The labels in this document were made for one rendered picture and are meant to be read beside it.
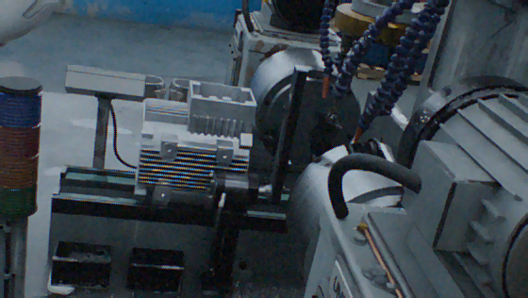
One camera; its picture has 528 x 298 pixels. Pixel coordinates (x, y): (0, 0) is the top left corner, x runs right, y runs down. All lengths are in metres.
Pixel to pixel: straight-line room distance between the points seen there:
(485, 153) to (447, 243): 0.10
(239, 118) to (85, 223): 0.35
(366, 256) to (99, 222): 0.65
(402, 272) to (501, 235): 0.15
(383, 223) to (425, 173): 0.17
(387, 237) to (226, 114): 0.51
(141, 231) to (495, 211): 0.81
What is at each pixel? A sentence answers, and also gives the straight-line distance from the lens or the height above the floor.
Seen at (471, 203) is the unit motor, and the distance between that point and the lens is 0.60.
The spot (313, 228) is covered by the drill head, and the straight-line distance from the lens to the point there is 0.93.
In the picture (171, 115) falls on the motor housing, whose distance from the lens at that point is 1.19.
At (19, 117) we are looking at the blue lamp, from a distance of 0.90.
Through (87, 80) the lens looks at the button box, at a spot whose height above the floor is 1.06.
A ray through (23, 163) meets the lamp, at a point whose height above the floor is 1.11.
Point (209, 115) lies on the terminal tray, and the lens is 1.18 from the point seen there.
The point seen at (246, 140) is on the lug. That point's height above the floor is 1.08.
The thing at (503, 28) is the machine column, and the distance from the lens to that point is 1.24.
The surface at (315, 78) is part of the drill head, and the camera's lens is 1.46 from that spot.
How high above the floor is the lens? 1.52
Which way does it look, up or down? 22 degrees down
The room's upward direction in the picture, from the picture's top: 11 degrees clockwise
